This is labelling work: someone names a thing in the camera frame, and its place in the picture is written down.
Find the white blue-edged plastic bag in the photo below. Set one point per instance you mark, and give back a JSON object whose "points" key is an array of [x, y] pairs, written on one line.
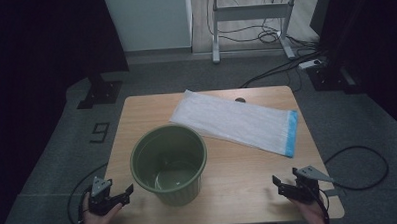
{"points": [[233, 120]]}

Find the black curtain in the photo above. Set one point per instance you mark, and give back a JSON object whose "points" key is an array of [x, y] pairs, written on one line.
{"points": [[34, 64], [370, 36]]}

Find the black stand base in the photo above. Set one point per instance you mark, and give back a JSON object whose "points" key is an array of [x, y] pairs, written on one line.
{"points": [[332, 79], [100, 92]]}

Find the white cabinet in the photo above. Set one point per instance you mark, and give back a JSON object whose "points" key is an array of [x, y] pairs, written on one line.
{"points": [[146, 20]]}

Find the white power strip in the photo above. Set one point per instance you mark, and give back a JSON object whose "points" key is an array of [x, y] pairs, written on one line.
{"points": [[310, 64]]}

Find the green plastic trash bin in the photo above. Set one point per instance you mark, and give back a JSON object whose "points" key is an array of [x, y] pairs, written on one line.
{"points": [[187, 149]]}

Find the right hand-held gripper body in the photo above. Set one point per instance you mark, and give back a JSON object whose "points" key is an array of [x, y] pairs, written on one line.
{"points": [[304, 190]]}

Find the desk with white frame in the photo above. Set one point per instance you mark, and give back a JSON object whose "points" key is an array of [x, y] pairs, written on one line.
{"points": [[249, 11]]}

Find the person's right hand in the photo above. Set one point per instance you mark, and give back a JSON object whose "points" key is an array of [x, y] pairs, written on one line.
{"points": [[313, 214]]}

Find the round dark table grommet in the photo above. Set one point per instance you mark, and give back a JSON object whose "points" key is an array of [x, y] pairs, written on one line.
{"points": [[241, 99]]}

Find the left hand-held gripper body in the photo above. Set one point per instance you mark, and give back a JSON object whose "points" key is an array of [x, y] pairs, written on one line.
{"points": [[98, 204]]}

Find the grey tape piece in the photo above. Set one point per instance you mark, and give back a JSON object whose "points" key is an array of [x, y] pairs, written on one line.
{"points": [[332, 192]]}

